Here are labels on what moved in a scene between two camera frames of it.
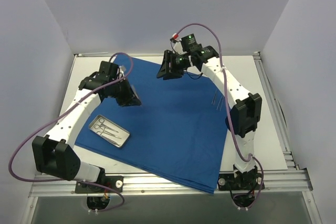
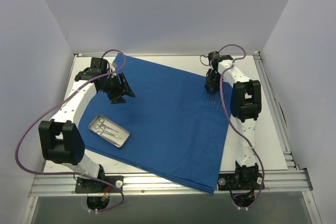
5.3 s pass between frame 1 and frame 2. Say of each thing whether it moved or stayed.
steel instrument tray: stayed
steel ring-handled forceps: stayed
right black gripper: moved
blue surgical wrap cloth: stayed
